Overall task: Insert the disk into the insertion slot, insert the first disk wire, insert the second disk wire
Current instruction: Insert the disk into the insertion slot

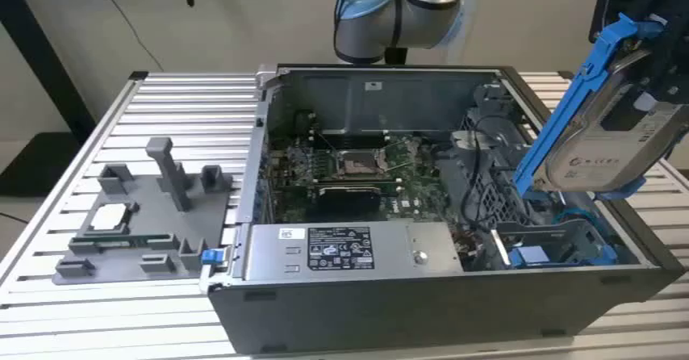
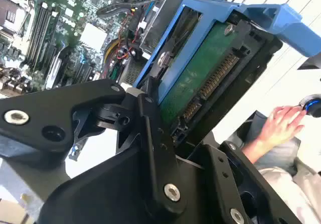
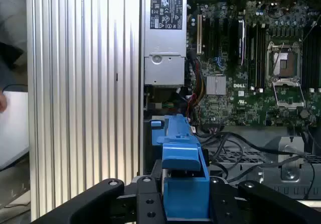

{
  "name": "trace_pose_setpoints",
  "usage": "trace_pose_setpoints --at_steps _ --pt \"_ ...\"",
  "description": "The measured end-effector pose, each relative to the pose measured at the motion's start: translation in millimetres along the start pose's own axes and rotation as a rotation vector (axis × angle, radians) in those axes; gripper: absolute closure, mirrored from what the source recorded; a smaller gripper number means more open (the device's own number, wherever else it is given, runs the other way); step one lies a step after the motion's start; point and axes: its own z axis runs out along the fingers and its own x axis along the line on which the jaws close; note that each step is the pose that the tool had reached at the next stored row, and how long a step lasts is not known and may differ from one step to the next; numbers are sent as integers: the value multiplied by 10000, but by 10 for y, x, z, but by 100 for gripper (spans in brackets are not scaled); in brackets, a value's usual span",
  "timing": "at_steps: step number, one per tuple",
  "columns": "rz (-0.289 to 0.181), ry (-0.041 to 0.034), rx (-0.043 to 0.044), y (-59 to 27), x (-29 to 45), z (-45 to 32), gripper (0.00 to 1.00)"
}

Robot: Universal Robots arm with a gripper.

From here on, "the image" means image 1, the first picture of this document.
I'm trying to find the hard disk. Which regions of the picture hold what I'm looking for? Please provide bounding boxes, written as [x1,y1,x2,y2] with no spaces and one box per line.
[510,12,689,202]

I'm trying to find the disk bay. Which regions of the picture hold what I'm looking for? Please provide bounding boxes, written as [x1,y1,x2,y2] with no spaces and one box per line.
[493,217,642,271]

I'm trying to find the grey metal drive cage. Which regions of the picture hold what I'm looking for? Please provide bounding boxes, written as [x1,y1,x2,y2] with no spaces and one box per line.
[434,107,546,232]

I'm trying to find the green Dell motherboard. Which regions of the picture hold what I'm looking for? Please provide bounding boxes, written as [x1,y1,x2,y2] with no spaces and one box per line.
[262,133,465,224]

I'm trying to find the CPU socket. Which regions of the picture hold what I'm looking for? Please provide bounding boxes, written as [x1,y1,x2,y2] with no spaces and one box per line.
[336,149,389,176]

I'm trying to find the dark grey PC case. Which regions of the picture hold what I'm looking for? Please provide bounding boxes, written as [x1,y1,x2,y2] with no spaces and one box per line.
[198,63,686,355]

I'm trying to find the silver power supply unit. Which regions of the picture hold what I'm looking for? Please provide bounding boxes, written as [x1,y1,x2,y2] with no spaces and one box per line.
[244,221,465,279]

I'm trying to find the grey parts rack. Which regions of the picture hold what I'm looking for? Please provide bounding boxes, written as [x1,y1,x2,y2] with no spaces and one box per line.
[52,136,238,287]

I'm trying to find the green RAM stick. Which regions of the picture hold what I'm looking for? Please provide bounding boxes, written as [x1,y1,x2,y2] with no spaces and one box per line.
[96,233,174,253]

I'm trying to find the silver CPU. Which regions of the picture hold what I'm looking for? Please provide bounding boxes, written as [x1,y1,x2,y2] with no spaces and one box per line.
[89,204,132,230]

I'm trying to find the black floor mat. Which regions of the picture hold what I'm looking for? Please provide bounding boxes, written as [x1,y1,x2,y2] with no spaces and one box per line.
[0,132,77,198]

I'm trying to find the blue disk wire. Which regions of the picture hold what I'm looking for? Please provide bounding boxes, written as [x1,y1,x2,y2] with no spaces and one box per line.
[557,209,600,232]

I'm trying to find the thin black wall cable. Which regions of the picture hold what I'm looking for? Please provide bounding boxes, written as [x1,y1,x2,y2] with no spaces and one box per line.
[88,0,165,73]

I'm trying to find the black frame post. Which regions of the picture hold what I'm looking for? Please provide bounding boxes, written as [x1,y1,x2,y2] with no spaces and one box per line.
[0,0,93,136]

